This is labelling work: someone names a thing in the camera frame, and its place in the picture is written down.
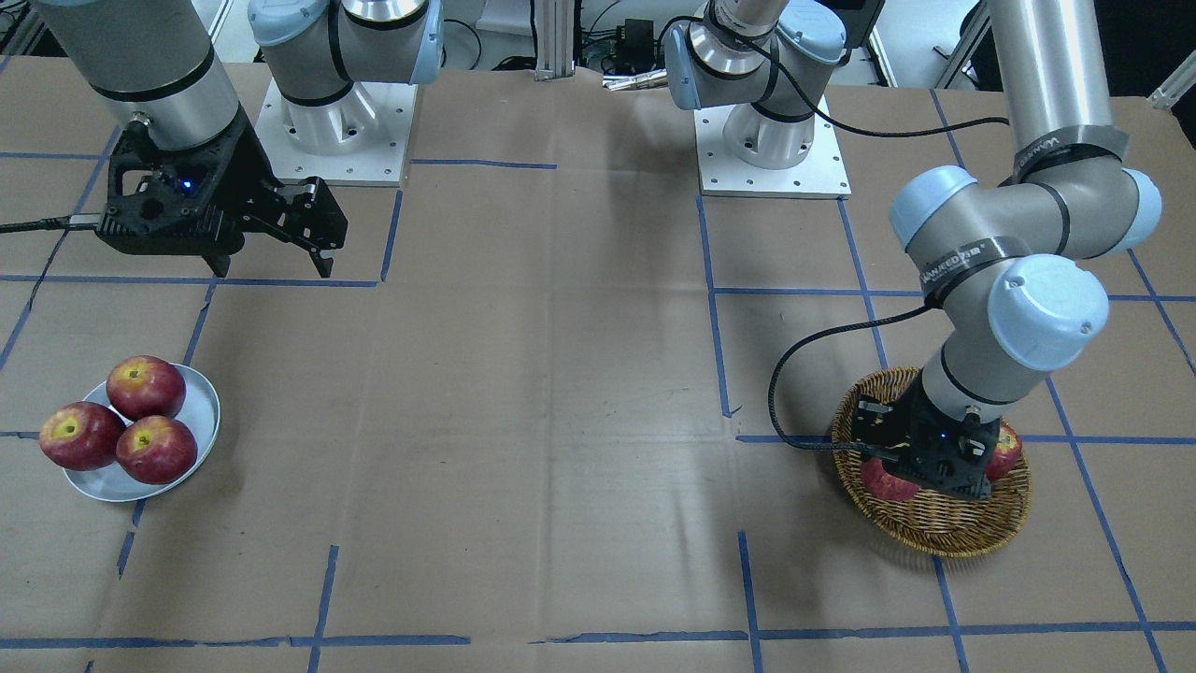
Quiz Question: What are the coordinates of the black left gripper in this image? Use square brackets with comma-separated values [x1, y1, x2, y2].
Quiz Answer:
[852, 378, 1003, 501]

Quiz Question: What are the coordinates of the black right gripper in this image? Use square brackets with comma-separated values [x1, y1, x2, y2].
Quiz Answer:
[94, 110, 348, 279]

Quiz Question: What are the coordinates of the red yellow transferred apple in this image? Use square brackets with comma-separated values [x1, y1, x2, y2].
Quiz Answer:
[860, 457, 922, 503]

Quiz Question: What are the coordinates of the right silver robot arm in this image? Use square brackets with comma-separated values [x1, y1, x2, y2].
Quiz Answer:
[25, 1, 443, 279]

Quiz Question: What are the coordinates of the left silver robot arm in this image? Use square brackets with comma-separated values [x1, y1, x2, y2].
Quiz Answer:
[661, 1, 1161, 501]

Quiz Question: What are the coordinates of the red apple in basket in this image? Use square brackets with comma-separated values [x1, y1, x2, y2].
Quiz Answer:
[984, 420, 1023, 484]

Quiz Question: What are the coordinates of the woven wicker basket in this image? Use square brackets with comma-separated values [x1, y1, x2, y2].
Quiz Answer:
[831, 366, 1032, 559]

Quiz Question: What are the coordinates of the light blue plate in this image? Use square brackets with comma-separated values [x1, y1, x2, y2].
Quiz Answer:
[63, 365, 221, 503]

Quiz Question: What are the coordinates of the red apple far on plate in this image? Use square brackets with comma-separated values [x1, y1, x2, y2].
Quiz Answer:
[104, 356, 185, 421]

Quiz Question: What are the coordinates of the red apple on plate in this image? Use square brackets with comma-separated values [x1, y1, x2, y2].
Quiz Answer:
[115, 416, 199, 485]
[104, 356, 185, 421]
[38, 400, 126, 470]

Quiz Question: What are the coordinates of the red apple near on plate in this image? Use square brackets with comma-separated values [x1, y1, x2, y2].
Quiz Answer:
[115, 416, 199, 485]

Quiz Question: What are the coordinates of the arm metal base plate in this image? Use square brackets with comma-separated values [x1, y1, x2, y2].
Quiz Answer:
[692, 104, 853, 198]
[254, 82, 421, 188]

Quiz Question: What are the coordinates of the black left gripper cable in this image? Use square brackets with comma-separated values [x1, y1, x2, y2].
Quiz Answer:
[659, 14, 1012, 453]

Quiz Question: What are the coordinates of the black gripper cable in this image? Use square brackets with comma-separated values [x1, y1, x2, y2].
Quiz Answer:
[659, 14, 1012, 453]
[0, 214, 104, 308]

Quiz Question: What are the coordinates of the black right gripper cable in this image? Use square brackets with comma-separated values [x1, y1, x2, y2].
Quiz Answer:
[0, 214, 104, 308]

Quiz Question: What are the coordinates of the aluminium frame post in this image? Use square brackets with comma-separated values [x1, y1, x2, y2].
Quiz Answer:
[529, 0, 581, 82]

